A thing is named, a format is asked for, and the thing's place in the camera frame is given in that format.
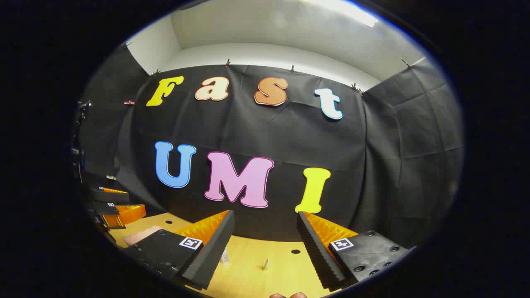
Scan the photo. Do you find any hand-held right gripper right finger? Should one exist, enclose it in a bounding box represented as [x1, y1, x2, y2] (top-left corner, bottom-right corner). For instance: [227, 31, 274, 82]
[296, 211, 417, 291]

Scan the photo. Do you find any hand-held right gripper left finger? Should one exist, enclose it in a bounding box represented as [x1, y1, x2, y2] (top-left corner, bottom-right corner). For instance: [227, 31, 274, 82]
[122, 210, 236, 291]

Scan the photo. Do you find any pink suitcase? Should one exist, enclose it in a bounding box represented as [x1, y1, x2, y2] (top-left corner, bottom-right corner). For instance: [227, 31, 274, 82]
[123, 225, 163, 248]

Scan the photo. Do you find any black backdrop cloth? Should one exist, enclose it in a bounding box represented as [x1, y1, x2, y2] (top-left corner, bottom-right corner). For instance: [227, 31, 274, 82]
[77, 41, 464, 249]

